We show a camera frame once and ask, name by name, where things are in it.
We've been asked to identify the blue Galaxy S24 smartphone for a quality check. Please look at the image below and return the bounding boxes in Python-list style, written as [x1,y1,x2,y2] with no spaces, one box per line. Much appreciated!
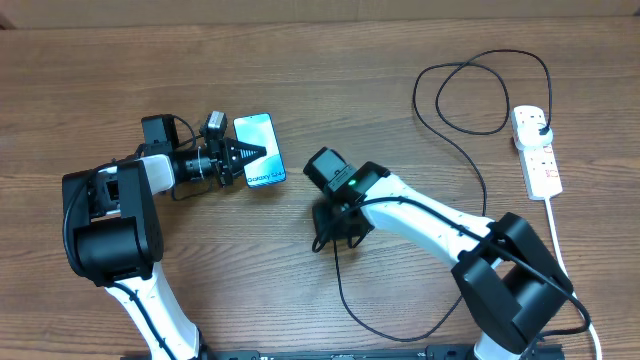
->
[233,113,286,188]

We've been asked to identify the black USB charging cable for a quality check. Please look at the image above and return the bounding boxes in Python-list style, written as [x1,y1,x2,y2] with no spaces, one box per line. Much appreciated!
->
[332,48,554,344]

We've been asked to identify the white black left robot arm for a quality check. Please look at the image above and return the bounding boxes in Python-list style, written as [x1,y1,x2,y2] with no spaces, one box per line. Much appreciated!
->
[62,111,267,359]

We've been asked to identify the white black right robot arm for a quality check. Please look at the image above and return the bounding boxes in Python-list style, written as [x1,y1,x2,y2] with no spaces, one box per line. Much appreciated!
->
[303,147,591,359]

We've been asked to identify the white charger plug adapter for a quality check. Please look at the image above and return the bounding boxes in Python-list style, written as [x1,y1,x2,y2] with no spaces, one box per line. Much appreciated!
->
[513,122,554,151]

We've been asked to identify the white power extension strip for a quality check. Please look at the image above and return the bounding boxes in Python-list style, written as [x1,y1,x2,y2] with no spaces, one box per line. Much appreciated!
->
[511,105,563,200]

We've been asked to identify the white extension strip cord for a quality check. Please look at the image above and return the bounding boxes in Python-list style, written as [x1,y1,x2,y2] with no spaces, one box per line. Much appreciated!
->
[543,197,604,360]

